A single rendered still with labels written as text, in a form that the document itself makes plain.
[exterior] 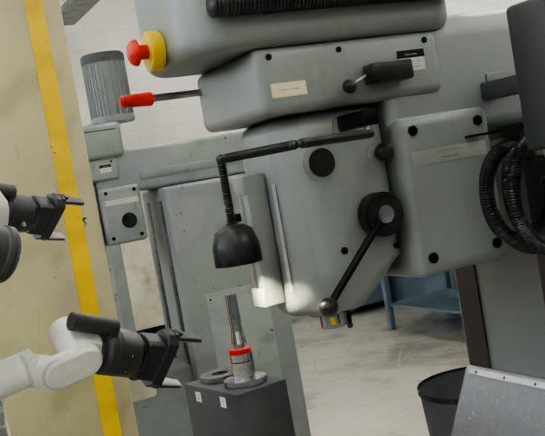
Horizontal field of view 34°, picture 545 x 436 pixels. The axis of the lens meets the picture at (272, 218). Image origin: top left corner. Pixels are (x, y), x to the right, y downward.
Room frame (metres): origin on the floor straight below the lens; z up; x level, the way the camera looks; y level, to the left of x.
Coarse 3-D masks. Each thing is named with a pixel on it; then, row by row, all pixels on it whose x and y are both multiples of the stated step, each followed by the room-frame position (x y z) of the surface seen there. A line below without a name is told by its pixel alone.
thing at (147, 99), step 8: (200, 88) 1.50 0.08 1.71; (128, 96) 1.44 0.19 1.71; (136, 96) 1.45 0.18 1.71; (144, 96) 1.45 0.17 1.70; (152, 96) 1.46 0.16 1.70; (160, 96) 1.47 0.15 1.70; (168, 96) 1.47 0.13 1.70; (176, 96) 1.48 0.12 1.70; (184, 96) 1.49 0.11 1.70; (192, 96) 1.49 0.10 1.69; (120, 104) 1.44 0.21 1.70; (128, 104) 1.44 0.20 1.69; (136, 104) 1.45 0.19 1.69; (144, 104) 1.45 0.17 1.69; (152, 104) 1.46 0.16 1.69
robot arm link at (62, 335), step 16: (64, 320) 1.65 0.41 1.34; (80, 320) 1.60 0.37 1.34; (96, 320) 1.62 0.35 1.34; (112, 320) 1.65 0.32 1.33; (48, 336) 1.65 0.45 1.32; (64, 336) 1.62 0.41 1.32; (80, 336) 1.61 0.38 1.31; (96, 336) 1.64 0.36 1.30; (112, 336) 1.64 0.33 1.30; (112, 352) 1.63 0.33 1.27; (112, 368) 1.64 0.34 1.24
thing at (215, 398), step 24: (192, 384) 1.89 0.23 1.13; (216, 384) 1.85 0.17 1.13; (240, 384) 1.77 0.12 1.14; (264, 384) 1.78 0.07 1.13; (192, 408) 1.89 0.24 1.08; (216, 408) 1.81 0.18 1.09; (240, 408) 1.73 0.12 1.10; (264, 408) 1.76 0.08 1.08; (288, 408) 1.79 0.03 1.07; (216, 432) 1.82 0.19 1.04; (240, 432) 1.74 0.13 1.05; (264, 432) 1.76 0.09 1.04; (288, 432) 1.79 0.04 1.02
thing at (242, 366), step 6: (246, 354) 1.79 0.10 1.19; (252, 354) 1.81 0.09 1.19; (234, 360) 1.79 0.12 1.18; (240, 360) 1.79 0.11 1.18; (246, 360) 1.79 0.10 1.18; (252, 360) 1.80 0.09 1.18; (234, 366) 1.79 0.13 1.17; (240, 366) 1.79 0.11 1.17; (246, 366) 1.79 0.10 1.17; (252, 366) 1.80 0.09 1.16; (234, 372) 1.80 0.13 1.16; (240, 372) 1.79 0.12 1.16; (246, 372) 1.79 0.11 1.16; (252, 372) 1.80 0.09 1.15; (234, 378) 1.80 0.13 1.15; (240, 378) 1.79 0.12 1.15; (246, 378) 1.79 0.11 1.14
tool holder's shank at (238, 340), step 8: (232, 296) 1.80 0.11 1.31; (232, 304) 1.80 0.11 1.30; (232, 312) 1.80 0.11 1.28; (232, 320) 1.80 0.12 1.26; (232, 328) 1.80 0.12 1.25; (240, 328) 1.81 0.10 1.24; (232, 336) 1.80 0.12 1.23; (240, 336) 1.80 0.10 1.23; (232, 344) 1.80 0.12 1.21; (240, 344) 1.80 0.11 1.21
